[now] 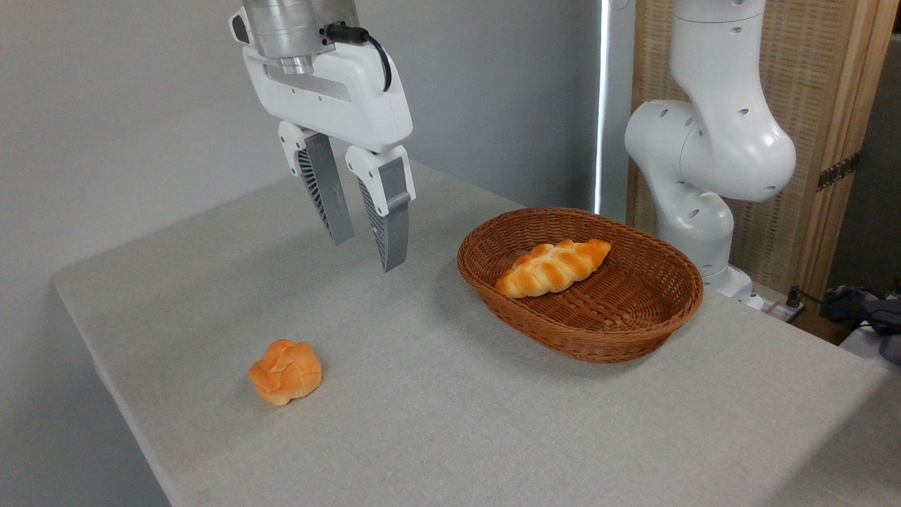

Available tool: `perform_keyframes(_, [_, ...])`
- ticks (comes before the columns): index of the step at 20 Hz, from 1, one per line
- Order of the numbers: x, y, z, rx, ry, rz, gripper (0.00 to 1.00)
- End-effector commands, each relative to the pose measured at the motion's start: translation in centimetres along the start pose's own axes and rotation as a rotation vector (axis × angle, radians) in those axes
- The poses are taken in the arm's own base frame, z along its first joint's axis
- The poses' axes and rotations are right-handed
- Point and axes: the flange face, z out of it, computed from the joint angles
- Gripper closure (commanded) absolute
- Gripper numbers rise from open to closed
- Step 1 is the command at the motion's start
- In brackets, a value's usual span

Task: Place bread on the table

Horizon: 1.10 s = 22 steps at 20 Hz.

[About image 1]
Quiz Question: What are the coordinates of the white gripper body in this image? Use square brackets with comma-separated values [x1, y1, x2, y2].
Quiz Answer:
[243, 42, 414, 154]

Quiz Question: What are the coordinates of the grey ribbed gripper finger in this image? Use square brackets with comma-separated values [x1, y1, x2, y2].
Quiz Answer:
[345, 146, 416, 273]
[278, 121, 355, 246]

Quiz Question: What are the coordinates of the long braided bread loaf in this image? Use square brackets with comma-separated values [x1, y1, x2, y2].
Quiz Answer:
[495, 239, 612, 299]

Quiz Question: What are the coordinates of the round knotted bread roll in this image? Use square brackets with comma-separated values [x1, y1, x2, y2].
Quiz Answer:
[248, 339, 323, 406]

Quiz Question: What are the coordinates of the brown oval wicker basket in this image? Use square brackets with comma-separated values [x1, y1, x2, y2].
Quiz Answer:
[457, 207, 705, 364]

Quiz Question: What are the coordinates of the wooden woven folding screen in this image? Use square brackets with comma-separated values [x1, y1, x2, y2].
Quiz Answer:
[626, 0, 900, 303]

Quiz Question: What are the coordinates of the dark metal screen hinge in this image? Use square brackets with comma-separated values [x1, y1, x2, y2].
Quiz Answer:
[817, 153, 861, 192]

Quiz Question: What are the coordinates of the dark grey bundle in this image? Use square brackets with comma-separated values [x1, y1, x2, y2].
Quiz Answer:
[820, 282, 901, 365]

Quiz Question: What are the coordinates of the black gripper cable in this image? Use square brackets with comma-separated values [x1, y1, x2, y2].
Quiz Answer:
[325, 23, 393, 92]

